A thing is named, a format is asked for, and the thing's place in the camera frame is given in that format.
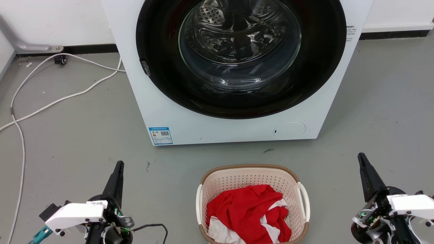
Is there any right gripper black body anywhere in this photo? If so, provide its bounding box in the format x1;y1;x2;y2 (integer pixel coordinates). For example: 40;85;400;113
351;186;407;244

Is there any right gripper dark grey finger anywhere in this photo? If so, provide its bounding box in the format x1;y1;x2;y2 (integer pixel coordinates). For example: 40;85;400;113
361;152;387;196
357;152;376;203

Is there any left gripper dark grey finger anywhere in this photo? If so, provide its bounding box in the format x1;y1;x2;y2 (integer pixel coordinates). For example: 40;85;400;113
102;161;121;201
112;162;124;208

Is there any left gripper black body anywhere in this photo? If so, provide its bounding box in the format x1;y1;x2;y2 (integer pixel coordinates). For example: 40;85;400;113
87;195;135;244

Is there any beige plastic laundry basket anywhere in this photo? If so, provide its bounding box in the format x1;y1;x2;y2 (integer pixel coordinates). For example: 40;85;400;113
196;164;311;244

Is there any blue energy label sticker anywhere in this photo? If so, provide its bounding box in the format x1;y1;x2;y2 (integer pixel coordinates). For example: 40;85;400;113
149;127;173;145

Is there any teal plastic connector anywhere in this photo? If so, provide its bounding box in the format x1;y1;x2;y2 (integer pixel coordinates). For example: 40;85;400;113
28;226;53;244

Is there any round white filter cover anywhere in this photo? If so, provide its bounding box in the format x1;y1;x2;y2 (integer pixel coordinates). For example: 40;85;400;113
273;122;307;140

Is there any white front-load washing machine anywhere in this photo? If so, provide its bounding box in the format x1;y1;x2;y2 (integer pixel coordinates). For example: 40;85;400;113
101;0;374;146

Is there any red and white garment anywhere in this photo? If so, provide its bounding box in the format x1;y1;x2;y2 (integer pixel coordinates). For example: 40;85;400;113
206;184;292;244

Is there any black round washer door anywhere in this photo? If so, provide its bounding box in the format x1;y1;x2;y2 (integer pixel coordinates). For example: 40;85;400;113
136;0;347;119

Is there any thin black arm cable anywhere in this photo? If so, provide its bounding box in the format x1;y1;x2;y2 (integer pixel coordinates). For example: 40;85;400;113
131;223;169;244

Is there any long white floor cable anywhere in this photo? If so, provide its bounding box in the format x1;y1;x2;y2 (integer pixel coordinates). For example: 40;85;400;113
7;53;126;244

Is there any white power cable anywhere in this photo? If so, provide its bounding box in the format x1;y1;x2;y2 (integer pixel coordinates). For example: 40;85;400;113
0;56;122;133

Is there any black wall baseboard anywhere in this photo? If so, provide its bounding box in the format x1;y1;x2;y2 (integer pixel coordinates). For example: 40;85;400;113
359;30;430;40
16;43;118;56

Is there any grey metal bracket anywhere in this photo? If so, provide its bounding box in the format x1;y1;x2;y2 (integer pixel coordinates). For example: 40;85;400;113
0;15;64;54

